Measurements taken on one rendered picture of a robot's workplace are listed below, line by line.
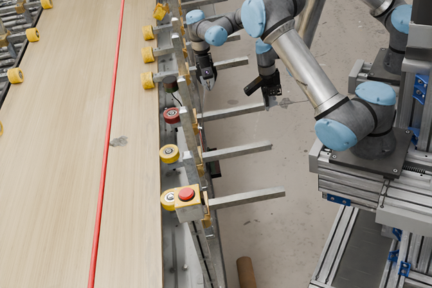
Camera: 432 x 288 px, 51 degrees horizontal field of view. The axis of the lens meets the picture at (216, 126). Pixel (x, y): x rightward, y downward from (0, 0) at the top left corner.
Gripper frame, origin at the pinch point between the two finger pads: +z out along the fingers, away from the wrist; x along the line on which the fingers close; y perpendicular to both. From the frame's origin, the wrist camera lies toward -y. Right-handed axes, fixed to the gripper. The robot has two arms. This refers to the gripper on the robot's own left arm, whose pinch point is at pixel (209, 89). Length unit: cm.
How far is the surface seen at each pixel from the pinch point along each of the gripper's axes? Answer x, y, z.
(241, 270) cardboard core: 2, -32, 92
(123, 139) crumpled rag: 40.4, -12.2, 8.5
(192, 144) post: 10.3, -31.0, 2.5
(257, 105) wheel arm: -19.8, -1.1, 13.1
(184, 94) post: 10.9, -6.0, -3.8
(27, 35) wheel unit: 104, 98, 3
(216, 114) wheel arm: -1.1, -1.5, 13.1
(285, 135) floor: -45, 71, 99
